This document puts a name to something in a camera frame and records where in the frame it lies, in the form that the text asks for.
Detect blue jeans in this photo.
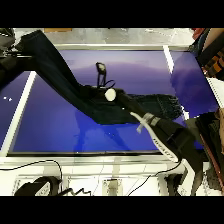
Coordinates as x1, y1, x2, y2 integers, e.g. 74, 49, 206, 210
14, 29, 185, 126

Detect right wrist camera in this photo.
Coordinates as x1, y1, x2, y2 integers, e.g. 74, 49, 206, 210
95, 61, 109, 89

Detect silver frame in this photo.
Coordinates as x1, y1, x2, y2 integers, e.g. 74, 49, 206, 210
0, 153, 224, 197

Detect black cable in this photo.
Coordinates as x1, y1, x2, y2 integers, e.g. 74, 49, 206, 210
0, 159, 64, 184
127, 161, 184, 197

